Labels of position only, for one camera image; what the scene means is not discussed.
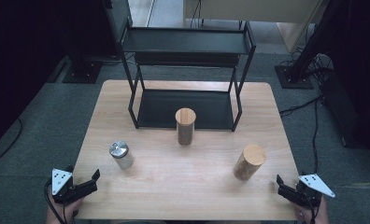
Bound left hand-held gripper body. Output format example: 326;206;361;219
50;167;99;205

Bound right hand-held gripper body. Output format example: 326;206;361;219
277;174;336;209

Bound small jar with metal lid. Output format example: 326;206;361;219
108;140;135;171

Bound light wooden cylinder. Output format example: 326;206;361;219
233;143;267;182

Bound tall wooden cylinder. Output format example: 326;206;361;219
175;107;197;147

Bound black metal shelf rack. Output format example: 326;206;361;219
116;18;258;133

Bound person's right hand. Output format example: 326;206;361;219
293;195;329;224

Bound person's left hand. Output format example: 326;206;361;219
46;195;85;224

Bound black box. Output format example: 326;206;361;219
320;74;370;154

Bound black stand with square base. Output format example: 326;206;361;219
62;0;104;85

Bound black slanted stand with base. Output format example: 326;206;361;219
274;0;340;91

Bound black upright panel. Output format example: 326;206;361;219
103;0;135;46

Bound beige cabinet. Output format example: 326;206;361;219
182;0;327;53

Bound right hand-held gripper cable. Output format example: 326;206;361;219
298;186;318;224

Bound hand-held gripper cable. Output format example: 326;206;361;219
43;178;67;224
298;186;318;224

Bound left hand-held gripper cable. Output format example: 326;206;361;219
43;178;67;224

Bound thin black floor cable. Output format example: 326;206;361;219
0;117;24;169

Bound tangle of black cables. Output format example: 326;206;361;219
279;46;334;82

